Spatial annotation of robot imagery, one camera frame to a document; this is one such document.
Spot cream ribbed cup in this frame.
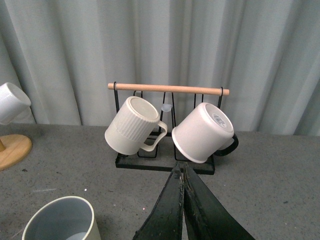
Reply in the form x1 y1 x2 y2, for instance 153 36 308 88
22 196 101 240

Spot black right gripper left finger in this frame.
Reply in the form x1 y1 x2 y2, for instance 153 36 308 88
133 162 185 240

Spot white mug on tree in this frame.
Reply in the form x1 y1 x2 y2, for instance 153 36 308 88
0 82 31 125

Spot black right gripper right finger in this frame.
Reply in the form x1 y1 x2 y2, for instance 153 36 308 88
183 164 254 240

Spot wooden mug tree stand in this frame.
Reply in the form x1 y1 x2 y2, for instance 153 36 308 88
0 134 32 171

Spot cream ribbed hanging mug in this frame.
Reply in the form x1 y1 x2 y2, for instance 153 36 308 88
104 96 168 155

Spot black wire mug rack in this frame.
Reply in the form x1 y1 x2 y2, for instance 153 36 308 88
107 82 230 175

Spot white mug black handle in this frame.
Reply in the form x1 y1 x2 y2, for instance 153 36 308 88
171 102 239 164

